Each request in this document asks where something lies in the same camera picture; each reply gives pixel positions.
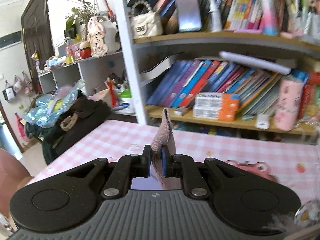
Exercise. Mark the upper shelf colourful books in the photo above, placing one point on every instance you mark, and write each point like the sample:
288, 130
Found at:
295, 18

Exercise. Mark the white wooden bookshelf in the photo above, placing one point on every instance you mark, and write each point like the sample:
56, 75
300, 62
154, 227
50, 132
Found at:
143, 53

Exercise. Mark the pink blue gradient bottle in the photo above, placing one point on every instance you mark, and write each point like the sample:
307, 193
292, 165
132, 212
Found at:
269, 18

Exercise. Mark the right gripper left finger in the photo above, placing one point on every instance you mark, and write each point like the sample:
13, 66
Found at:
142, 163

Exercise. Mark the pink cartoon desk mat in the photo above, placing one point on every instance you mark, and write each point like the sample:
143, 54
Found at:
293, 165

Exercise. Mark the white usb charger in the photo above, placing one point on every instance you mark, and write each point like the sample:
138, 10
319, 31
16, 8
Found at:
262, 121

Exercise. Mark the black bag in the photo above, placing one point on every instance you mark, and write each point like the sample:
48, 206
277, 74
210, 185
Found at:
83, 117

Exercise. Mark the dark green clothing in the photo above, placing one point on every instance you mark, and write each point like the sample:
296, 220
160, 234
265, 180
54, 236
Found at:
37, 132

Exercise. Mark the silver smartphone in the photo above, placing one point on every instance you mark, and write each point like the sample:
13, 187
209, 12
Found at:
188, 15

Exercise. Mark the row of leaning books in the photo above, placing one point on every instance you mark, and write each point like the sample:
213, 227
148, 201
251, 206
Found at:
180, 84

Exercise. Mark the white long desk lamp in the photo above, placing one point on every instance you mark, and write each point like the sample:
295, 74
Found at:
255, 62

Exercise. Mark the upper orange white box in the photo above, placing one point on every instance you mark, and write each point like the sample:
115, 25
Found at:
218, 100

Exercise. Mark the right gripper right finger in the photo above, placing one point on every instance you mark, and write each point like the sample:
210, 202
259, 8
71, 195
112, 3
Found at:
171, 164

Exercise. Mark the iridescent plastic bag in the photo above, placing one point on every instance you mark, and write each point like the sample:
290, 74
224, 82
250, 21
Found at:
49, 107

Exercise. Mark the red books stack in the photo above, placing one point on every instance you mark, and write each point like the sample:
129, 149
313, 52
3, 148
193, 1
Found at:
309, 106

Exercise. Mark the white green lid jar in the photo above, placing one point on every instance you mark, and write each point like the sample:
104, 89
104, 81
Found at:
127, 102

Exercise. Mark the pink sticker tumbler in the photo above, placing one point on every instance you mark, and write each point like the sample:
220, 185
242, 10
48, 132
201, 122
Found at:
288, 104

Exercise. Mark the dark brown door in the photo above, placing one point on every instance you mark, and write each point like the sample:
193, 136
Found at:
36, 37

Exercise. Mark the white quilted mini purse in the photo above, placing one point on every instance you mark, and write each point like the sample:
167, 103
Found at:
145, 25

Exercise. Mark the white spray bottle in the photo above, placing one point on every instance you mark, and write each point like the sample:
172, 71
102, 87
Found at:
216, 24

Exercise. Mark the orange white box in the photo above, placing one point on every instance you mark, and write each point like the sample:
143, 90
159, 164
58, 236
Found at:
218, 100
213, 113

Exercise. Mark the lavender cloth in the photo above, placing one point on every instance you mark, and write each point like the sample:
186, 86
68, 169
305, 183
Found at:
149, 183

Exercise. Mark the lower orange white box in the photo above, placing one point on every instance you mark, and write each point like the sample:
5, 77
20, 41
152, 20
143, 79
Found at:
213, 113

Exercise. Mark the rabbit cartoon plaque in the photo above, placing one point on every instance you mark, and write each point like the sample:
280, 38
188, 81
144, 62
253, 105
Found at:
101, 35

